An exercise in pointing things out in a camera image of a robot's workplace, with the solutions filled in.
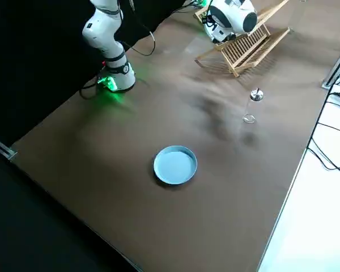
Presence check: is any blue round plate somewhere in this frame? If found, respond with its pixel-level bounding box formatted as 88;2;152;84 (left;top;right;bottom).
154;145;198;187

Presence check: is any wooden dish rack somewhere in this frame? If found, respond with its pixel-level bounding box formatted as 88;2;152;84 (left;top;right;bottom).
194;0;291;78

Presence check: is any clear bottle metal cap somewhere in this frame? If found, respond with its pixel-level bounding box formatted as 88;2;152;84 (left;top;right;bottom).
243;87;265;125

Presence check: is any black arm foot cable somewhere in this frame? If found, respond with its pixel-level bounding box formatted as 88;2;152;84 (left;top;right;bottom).
79;76;108;100

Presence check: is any aluminium frame rail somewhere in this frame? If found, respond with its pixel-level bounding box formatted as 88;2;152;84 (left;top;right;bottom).
0;133;18;161

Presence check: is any aluminium post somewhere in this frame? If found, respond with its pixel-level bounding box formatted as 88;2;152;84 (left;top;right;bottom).
322;36;340;89

